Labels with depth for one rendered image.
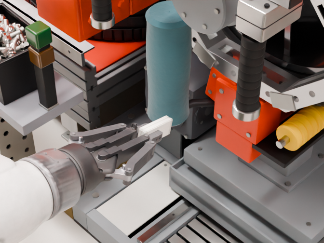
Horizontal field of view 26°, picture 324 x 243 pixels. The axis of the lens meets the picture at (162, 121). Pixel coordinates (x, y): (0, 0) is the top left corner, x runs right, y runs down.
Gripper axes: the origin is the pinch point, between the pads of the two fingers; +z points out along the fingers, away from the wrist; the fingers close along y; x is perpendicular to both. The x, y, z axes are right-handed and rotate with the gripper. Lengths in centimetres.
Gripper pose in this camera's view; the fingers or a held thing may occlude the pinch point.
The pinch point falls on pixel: (154, 131)
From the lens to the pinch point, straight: 113.2
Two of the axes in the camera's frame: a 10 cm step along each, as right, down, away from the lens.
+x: -1.7, 8.4, 5.1
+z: 6.3, -3.0, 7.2
